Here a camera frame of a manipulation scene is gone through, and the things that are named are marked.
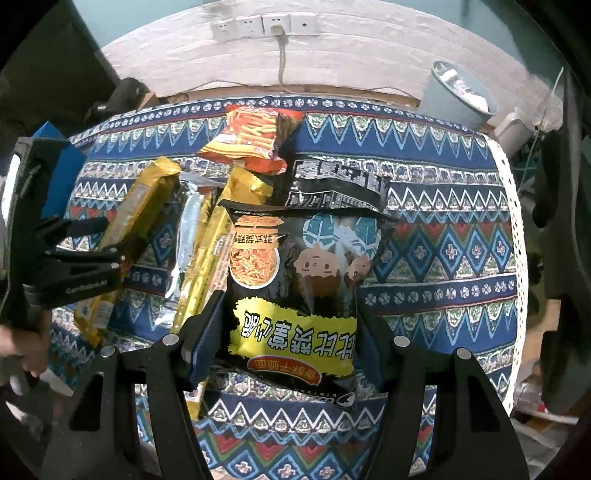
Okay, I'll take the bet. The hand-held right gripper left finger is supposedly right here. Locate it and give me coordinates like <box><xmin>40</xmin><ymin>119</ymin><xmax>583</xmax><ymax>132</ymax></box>
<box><xmin>41</xmin><ymin>290</ymin><xmax>227</xmax><ymax>480</ymax></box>

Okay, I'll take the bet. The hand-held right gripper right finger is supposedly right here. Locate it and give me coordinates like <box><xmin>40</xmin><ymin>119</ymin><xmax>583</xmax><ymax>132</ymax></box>
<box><xmin>353</xmin><ymin>307</ymin><xmax>529</xmax><ymax>480</ymax></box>

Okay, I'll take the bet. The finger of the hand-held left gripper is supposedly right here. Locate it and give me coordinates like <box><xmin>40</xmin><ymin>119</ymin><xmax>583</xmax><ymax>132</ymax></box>
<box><xmin>44</xmin><ymin>244</ymin><xmax>129</xmax><ymax>278</ymax></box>
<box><xmin>39</xmin><ymin>215</ymin><xmax>112</xmax><ymax>247</ymax></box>

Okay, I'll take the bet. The blue cardboard box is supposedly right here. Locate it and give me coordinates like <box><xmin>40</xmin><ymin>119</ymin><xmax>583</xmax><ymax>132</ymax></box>
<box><xmin>30</xmin><ymin>121</ymin><xmax>86</xmax><ymax>220</ymax></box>

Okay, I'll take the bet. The long yellow wafer packet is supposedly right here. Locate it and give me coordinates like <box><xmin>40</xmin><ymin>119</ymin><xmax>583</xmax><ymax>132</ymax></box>
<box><xmin>74</xmin><ymin>157</ymin><xmax>182</xmax><ymax>348</ymax></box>
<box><xmin>171</xmin><ymin>166</ymin><xmax>273</xmax><ymax>421</ymax></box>

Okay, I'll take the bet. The black yellow label snack bag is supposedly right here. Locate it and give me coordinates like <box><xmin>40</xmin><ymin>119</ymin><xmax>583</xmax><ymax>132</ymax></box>
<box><xmin>219</xmin><ymin>198</ymin><xmax>398</xmax><ymax>409</ymax></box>

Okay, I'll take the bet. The silver foil snack packet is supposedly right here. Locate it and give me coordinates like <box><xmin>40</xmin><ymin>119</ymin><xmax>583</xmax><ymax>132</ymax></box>
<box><xmin>164</xmin><ymin>173</ymin><xmax>232</xmax><ymax>326</ymax></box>

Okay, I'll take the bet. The black white print snack packet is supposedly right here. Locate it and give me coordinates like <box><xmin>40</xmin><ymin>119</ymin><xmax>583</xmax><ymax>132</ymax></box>
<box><xmin>286</xmin><ymin>157</ymin><xmax>392</xmax><ymax>214</ymax></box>

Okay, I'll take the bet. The orange fries snack bag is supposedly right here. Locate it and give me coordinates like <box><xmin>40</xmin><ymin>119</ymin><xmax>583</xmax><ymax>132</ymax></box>
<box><xmin>198</xmin><ymin>105</ymin><xmax>305</xmax><ymax>175</ymax></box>

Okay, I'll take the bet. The person's left hand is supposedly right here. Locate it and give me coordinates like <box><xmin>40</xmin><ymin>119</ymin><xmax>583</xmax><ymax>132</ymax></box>
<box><xmin>0</xmin><ymin>307</ymin><xmax>52</xmax><ymax>398</ymax></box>

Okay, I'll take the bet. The black round device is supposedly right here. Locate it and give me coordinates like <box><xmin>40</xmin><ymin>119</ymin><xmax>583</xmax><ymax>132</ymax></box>
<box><xmin>85</xmin><ymin>78</ymin><xmax>144</xmax><ymax>121</ymax></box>

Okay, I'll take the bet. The patterned tablecloth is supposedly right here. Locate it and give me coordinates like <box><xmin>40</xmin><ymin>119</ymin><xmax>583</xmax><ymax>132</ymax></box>
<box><xmin>48</xmin><ymin>95</ymin><xmax>529</xmax><ymax>480</ymax></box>

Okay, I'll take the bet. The black cloth curtain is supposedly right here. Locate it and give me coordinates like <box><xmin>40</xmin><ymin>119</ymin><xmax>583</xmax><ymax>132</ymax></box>
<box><xmin>0</xmin><ymin>0</ymin><xmax>123</xmax><ymax>139</ymax></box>

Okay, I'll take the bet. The grey-blue trash bin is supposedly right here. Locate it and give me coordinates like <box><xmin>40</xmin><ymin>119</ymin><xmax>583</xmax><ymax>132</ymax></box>
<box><xmin>418</xmin><ymin>60</ymin><xmax>499</xmax><ymax>134</ymax></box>

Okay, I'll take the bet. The white waste paper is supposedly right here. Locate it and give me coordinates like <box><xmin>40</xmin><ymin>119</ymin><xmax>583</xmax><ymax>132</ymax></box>
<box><xmin>438</xmin><ymin>65</ymin><xmax>492</xmax><ymax>114</ymax></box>

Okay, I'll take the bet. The white wall socket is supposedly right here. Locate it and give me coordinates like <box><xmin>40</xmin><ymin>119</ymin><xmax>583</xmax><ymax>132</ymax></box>
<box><xmin>290</xmin><ymin>13</ymin><xmax>319</xmax><ymax>35</ymax></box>
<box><xmin>261</xmin><ymin>13</ymin><xmax>291</xmax><ymax>37</ymax></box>
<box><xmin>211</xmin><ymin>19</ymin><xmax>237</xmax><ymax>43</ymax></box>
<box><xmin>235</xmin><ymin>16</ymin><xmax>264</xmax><ymax>38</ymax></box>

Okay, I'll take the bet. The grey plug cable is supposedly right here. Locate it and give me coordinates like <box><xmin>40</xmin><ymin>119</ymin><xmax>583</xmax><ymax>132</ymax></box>
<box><xmin>273</xmin><ymin>25</ymin><xmax>290</xmax><ymax>93</ymax></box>

